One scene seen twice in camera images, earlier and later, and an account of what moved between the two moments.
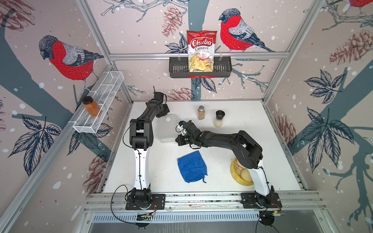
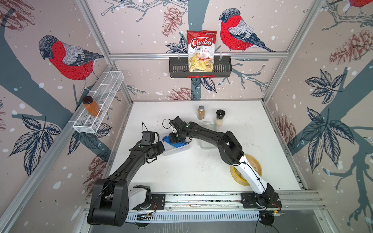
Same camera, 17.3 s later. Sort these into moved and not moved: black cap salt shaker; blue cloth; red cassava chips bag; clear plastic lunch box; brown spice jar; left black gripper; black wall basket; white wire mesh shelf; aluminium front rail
Moved: clear plastic lunch box; left black gripper; blue cloth
Not moved: brown spice jar; red cassava chips bag; aluminium front rail; black cap salt shaker; black wall basket; white wire mesh shelf
